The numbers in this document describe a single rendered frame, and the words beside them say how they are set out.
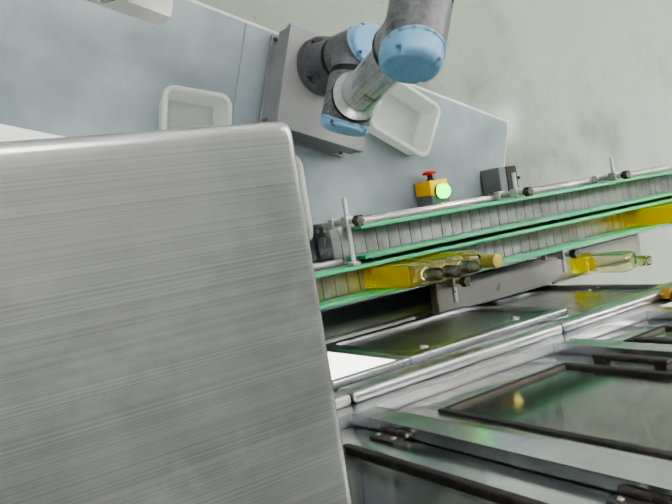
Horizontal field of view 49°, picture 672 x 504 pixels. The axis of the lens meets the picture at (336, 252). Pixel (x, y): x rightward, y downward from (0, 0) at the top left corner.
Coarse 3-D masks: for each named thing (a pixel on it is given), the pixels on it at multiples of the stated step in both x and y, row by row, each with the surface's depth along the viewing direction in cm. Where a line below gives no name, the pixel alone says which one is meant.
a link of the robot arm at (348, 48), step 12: (360, 24) 170; (372, 24) 172; (336, 36) 176; (348, 36) 170; (360, 36) 169; (372, 36) 171; (324, 48) 179; (336, 48) 174; (348, 48) 170; (360, 48) 168; (336, 60) 172; (348, 60) 170; (360, 60) 169
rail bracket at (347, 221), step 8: (344, 200) 179; (344, 208) 179; (344, 216) 180; (352, 216) 179; (360, 216) 176; (328, 224) 185; (336, 224) 183; (344, 224) 179; (352, 224) 178; (360, 224) 176; (352, 240) 180; (352, 248) 180; (352, 256) 180; (352, 264) 179; (360, 264) 180
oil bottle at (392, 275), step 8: (384, 264) 188; (392, 264) 184; (400, 264) 180; (408, 264) 177; (416, 264) 176; (424, 264) 176; (368, 272) 189; (376, 272) 186; (384, 272) 183; (392, 272) 181; (400, 272) 178; (408, 272) 176; (416, 272) 174; (368, 280) 189; (376, 280) 187; (384, 280) 184; (392, 280) 181; (400, 280) 179; (408, 280) 176; (416, 280) 174
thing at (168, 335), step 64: (192, 128) 33; (256, 128) 34; (0, 192) 28; (64, 192) 29; (128, 192) 31; (192, 192) 32; (256, 192) 34; (0, 256) 28; (64, 256) 29; (128, 256) 31; (192, 256) 32; (256, 256) 34; (0, 320) 28; (64, 320) 29; (128, 320) 31; (192, 320) 32; (256, 320) 34; (320, 320) 36; (0, 384) 28; (64, 384) 29; (128, 384) 30; (192, 384) 32; (256, 384) 34; (320, 384) 36; (0, 448) 28; (64, 448) 29; (128, 448) 30; (192, 448) 32; (256, 448) 34; (320, 448) 35
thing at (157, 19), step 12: (96, 0) 138; (120, 0) 136; (132, 0) 137; (144, 0) 138; (156, 0) 139; (168, 0) 141; (120, 12) 141; (132, 12) 141; (144, 12) 140; (156, 12) 140; (168, 12) 141; (156, 24) 145
